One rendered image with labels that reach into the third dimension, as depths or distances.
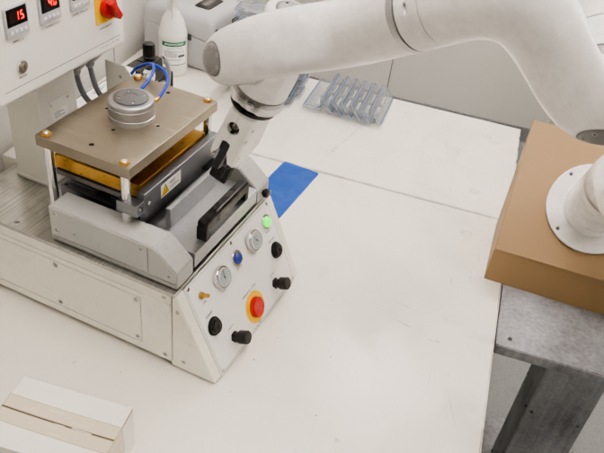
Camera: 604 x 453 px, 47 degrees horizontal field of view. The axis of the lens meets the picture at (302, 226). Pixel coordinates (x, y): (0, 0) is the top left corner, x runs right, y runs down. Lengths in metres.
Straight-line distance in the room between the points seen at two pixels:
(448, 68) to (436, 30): 2.82
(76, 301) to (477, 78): 2.67
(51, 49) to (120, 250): 0.35
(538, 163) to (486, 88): 2.08
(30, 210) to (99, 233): 0.20
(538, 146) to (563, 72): 0.80
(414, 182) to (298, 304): 0.56
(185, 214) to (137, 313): 0.19
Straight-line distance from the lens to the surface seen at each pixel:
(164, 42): 2.04
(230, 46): 0.93
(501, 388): 2.41
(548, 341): 1.48
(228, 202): 1.20
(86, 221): 1.18
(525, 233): 1.53
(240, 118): 1.05
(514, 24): 0.76
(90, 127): 1.21
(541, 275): 1.55
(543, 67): 0.79
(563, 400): 1.83
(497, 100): 3.65
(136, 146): 1.15
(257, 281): 1.33
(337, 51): 0.89
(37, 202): 1.35
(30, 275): 1.36
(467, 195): 1.82
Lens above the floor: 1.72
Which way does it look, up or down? 38 degrees down
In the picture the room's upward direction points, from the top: 8 degrees clockwise
